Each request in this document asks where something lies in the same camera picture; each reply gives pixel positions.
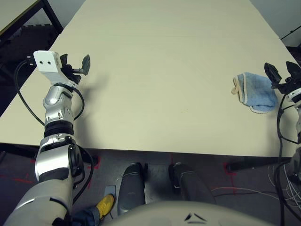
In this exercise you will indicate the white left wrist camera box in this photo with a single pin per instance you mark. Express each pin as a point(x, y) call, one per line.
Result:
point(47, 62)

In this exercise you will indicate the small grey floor plate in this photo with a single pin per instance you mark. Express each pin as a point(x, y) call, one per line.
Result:
point(110, 190)

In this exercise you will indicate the black metal bar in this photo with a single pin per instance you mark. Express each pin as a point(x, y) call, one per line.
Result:
point(291, 31)

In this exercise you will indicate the grey robot left leg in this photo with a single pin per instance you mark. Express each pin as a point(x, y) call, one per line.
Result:
point(130, 186)

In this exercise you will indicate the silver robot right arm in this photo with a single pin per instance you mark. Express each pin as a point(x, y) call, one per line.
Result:
point(298, 127)

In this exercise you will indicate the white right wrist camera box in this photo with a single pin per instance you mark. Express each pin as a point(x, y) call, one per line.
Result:
point(295, 94)

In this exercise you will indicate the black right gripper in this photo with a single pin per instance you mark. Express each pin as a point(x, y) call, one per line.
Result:
point(288, 84)

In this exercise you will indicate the blue fluffy rag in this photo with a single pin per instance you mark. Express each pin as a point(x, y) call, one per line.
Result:
point(256, 89)

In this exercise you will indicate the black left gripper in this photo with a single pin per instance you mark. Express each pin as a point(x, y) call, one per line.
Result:
point(73, 74)

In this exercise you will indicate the blue jeans leg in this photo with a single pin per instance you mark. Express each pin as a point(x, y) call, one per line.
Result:
point(85, 216)

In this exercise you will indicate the yellow shoe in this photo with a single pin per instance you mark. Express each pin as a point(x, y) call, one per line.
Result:
point(104, 206)

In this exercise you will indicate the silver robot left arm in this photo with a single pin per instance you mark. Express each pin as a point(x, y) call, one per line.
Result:
point(54, 162)

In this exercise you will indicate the grey robot right leg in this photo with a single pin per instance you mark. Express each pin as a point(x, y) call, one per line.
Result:
point(190, 181)

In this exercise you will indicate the black foam puzzle mat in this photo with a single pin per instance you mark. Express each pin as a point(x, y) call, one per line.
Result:
point(30, 40)

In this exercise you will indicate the grey robot leg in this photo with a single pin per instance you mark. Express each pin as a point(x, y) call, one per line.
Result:
point(190, 181)
point(130, 186)

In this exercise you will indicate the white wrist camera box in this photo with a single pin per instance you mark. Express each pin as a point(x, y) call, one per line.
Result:
point(47, 62)
point(295, 94)

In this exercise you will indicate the pale grey robot torso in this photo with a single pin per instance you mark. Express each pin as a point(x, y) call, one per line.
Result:
point(164, 214)

